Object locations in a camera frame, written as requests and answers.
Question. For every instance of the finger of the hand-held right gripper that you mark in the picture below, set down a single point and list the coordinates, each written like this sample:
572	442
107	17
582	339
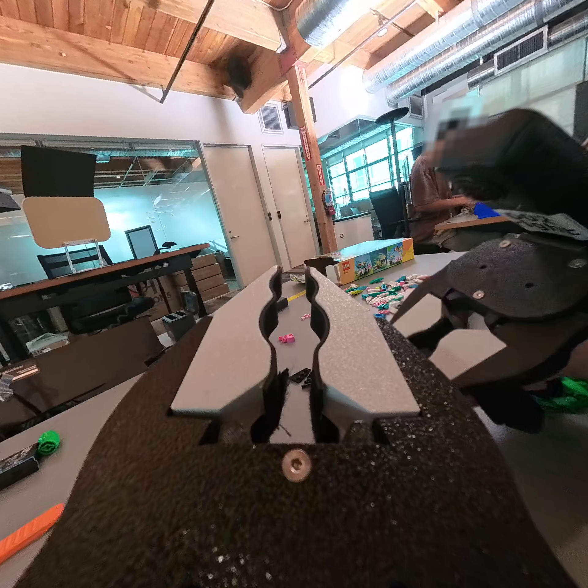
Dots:
422	296
432	335

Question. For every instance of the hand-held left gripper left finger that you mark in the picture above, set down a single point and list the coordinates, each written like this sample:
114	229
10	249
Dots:
229	358

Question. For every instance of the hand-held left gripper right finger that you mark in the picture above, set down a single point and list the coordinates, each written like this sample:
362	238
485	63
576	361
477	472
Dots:
363	363

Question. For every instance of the brown wooden desk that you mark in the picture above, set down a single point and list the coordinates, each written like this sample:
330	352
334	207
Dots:
115	271

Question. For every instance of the pile of pastel toy bricks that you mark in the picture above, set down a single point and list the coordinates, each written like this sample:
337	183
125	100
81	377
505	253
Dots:
386	294

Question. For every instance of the black wedge toy plate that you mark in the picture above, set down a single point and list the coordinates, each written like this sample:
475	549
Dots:
298	374
309	380

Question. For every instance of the pink flower brick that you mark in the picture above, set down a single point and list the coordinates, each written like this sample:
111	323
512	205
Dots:
287	339

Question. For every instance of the grey battery charger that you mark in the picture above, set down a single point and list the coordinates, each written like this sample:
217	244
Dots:
181	321

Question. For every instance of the colourful toy set box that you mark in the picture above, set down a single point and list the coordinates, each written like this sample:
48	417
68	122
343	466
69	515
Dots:
372	262

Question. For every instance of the stack of cardboard boxes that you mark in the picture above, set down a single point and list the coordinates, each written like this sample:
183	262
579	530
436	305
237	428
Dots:
206	280

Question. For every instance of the blue storage bin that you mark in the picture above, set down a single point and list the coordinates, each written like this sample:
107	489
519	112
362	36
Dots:
486	210

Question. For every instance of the wood-edged grey table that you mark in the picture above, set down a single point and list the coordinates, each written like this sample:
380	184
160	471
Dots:
468	223

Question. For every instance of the black mesh chair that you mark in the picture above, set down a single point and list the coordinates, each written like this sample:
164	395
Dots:
388	211

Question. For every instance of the white recycling bin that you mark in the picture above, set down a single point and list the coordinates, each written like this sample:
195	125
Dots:
353	227

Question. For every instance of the green brick base build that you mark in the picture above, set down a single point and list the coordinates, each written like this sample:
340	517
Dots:
567	395

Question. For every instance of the red fire extinguisher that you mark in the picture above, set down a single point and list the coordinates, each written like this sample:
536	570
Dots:
328	202

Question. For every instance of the black office chair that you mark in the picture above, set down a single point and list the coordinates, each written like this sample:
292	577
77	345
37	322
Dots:
105	307

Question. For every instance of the large grid window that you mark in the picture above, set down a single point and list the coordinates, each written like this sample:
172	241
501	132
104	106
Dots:
363	170

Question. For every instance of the small black monitor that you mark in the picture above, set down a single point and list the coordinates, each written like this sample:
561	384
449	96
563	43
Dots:
141	242

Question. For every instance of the dark flat panel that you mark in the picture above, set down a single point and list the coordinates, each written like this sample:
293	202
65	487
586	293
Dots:
82	381

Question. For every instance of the white double door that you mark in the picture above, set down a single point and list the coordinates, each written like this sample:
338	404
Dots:
257	206

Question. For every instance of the black floor lamp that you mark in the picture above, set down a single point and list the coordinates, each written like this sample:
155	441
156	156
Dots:
393	115

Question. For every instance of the green round toy brick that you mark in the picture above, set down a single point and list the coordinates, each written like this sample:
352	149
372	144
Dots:
48	442

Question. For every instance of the wooden book stand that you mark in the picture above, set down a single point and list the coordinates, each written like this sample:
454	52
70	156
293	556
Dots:
66	220

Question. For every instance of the small black flat box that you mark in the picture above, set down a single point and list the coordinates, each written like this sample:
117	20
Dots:
16	466

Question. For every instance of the orange brick separator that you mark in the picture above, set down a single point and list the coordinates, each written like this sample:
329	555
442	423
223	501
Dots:
27	533

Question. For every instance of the wooden support post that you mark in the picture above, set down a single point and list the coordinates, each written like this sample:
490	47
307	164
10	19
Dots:
310	160

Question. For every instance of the black wall speaker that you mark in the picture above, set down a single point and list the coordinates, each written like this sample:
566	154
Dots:
294	115

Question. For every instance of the silver air duct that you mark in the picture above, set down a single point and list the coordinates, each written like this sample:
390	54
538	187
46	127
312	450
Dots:
436	50

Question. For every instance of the large black wall screen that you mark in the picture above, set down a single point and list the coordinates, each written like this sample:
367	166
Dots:
57	172

